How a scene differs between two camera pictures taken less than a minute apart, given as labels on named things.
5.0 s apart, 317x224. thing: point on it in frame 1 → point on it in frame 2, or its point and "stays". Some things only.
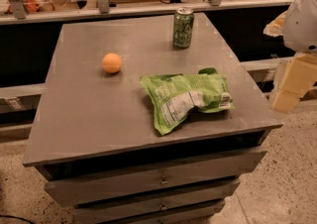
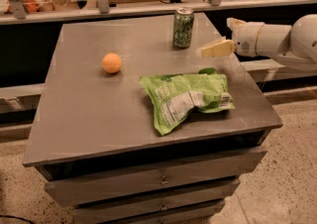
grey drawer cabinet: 96,145 stays
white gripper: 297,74 → 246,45
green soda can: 183,26 stays
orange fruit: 111,62 stays
